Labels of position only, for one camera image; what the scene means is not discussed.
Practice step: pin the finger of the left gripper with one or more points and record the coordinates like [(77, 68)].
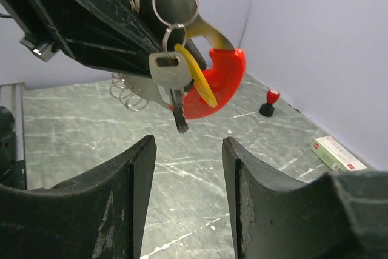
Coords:
[(110, 35)]

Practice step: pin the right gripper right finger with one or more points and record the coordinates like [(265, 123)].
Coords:
[(273, 215)]

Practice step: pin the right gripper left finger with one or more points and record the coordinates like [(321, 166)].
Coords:
[(100, 213)]

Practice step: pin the silver key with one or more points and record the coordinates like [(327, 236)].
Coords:
[(172, 79)]

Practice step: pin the yellow capped key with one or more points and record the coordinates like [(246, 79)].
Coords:
[(199, 81)]

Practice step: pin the saw keychain with red handle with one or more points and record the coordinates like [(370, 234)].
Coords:
[(221, 83)]

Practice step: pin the white green cardboard box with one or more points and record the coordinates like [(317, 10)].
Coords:
[(335, 156)]

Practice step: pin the red black stamp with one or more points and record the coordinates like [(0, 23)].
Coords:
[(267, 108)]

